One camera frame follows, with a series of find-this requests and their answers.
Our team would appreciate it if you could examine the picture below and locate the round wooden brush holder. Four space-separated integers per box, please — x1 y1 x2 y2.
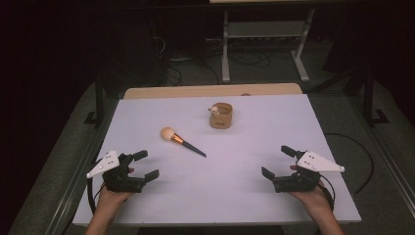
208 102 234 129

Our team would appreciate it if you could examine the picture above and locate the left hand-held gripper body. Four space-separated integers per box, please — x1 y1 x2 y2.
86 150 147 194

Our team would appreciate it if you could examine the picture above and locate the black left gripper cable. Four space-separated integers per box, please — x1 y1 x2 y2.
86 177 99 214

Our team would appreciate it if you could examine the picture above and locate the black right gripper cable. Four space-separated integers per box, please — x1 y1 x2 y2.
319 132 375 212

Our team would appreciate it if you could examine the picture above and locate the person's right hand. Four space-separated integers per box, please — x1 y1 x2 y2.
288 164 333 219

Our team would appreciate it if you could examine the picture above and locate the tangle of black floor cables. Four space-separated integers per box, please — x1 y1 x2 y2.
151 33 273 86

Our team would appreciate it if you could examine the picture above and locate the makeup brush with black handle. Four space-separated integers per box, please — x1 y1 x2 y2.
160 126 208 159

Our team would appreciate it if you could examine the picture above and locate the person's left hand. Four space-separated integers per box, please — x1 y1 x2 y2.
96 166 136 212

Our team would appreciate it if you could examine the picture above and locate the metal stand frame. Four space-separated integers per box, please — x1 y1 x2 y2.
208 0 316 84

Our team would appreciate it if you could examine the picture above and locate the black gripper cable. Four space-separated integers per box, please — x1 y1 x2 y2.
319 132 375 212
86 177 99 214

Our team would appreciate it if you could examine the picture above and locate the black metal stand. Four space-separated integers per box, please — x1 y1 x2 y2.
362 70 391 126
83 72 106 126

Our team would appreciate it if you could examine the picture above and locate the metal frame rail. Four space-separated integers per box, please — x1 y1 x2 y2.
346 94 415 210
52 97 120 235

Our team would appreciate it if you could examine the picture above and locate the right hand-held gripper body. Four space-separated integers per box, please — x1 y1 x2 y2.
273 150 346 194

